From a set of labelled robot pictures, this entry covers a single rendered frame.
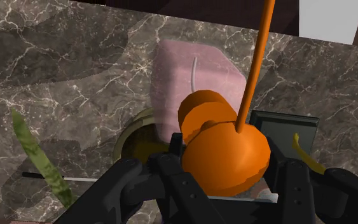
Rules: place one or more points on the yellow curved piece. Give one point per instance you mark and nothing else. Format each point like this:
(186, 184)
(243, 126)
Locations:
(305, 156)

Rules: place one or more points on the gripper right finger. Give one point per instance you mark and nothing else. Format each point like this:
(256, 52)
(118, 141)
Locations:
(296, 192)

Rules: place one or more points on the dark grey flat box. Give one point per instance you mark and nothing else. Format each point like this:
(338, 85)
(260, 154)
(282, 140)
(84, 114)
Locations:
(281, 130)

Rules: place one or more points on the thin black and white stick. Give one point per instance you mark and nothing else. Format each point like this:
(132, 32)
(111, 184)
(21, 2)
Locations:
(73, 179)

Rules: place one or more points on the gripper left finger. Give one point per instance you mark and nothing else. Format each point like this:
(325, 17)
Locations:
(172, 189)

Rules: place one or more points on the green mottled blade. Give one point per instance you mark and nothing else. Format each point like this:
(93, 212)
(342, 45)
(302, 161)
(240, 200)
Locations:
(39, 155)

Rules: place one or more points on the pink block candle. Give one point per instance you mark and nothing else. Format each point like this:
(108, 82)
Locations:
(172, 93)

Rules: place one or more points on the orange plunger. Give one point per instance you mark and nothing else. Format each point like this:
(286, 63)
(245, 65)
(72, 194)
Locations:
(225, 161)

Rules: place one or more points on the olive green round bowl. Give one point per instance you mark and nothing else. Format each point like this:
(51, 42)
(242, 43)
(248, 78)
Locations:
(138, 142)

